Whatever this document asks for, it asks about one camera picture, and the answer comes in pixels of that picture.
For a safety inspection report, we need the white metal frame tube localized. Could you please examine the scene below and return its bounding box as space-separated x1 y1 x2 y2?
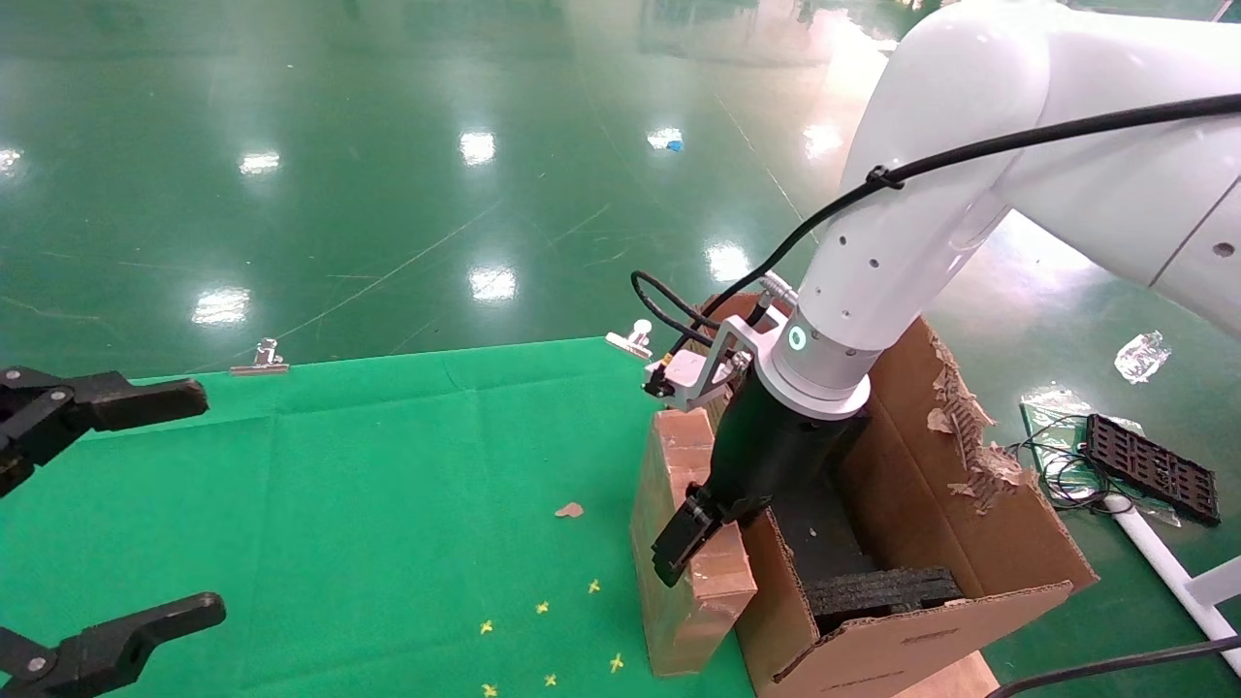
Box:
1110 494 1241 675

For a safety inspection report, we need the thick black loose cable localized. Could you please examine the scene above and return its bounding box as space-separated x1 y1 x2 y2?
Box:
984 635 1241 698

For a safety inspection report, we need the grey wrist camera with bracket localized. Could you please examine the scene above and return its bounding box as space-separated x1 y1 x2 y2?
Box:
642 315 767 413

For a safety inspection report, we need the thin black wire bundle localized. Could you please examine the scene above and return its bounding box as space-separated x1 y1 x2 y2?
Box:
1008 427 1126 513

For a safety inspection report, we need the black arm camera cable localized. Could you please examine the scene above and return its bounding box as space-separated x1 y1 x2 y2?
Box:
630 92 1241 350

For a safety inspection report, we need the black foam base pad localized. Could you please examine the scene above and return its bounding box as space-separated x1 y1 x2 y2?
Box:
771 456 878 587

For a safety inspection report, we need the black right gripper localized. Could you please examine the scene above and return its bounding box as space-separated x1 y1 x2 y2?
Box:
652 373 871 588

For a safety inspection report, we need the black plastic grid tray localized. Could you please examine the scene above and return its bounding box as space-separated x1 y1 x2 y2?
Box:
1081 414 1221 527

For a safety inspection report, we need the small brown cardboard box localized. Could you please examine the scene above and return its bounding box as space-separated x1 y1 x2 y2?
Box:
630 407 759 678

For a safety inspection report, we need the large green table cloth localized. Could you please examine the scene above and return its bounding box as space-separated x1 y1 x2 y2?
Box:
0 336 757 698

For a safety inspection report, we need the crumpled clear plastic wrap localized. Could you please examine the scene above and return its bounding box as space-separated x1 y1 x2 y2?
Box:
1115 331 1172 384

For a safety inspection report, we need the clear plastic bag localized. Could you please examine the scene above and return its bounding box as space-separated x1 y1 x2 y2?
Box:
1018 386 1116 505

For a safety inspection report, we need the large open cardboard carton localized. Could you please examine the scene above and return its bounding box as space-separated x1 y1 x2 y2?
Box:
693 291 1101 698

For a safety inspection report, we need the silver binder clip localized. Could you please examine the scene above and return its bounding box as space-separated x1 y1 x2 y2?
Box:
605 319 653 361
229 338 291 377

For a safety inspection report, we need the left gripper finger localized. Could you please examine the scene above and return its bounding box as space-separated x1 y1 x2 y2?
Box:
0 366 209 497
0 592 227 698

